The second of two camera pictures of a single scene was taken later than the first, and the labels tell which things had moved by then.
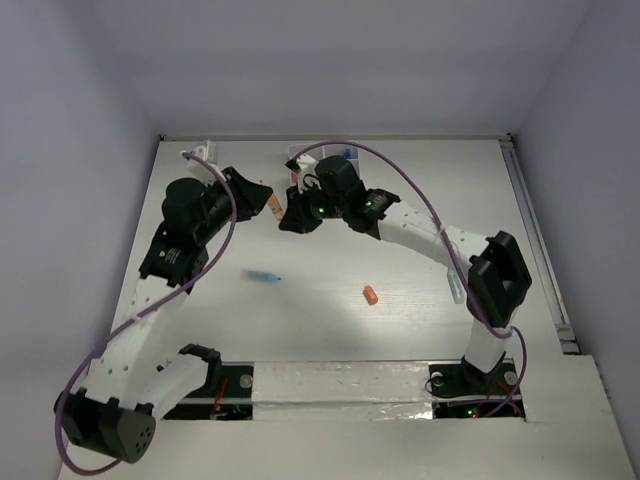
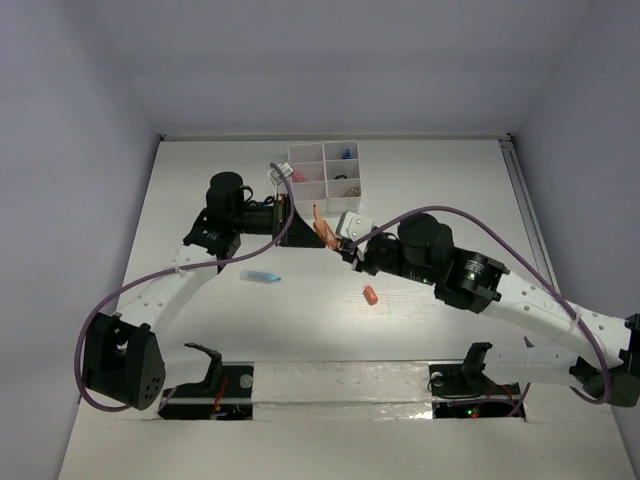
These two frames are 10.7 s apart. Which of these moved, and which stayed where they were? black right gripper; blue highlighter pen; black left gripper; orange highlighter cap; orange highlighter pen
Moved: black left gripper; orange highlighter pen; black right gripper
Stayed: blue highlighter pen; orange highlighter cap
